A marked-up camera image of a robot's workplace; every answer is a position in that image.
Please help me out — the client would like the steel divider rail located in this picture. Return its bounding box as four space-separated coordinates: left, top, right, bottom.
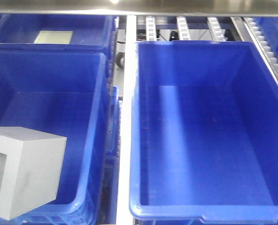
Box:
116 15 138 225

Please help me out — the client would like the steel shelf top beam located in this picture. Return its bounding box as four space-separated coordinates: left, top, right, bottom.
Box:
0 0 278 16

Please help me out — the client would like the white roller track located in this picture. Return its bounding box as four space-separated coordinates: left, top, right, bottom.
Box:
244 17 278 81

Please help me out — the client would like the gray hollow cube base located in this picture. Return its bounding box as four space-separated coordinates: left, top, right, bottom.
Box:
0 127 67 220

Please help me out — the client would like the blue bin rear left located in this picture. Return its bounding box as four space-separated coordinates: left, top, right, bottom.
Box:
0 14 116 54

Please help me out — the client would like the pale label sheet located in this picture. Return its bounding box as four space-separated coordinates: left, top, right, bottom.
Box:
34 30 73 44

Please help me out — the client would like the blue bin front left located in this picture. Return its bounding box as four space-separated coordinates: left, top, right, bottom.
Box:
0 50 109 225

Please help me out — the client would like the large blue target bin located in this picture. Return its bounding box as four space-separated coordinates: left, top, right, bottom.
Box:
129 41 278 225

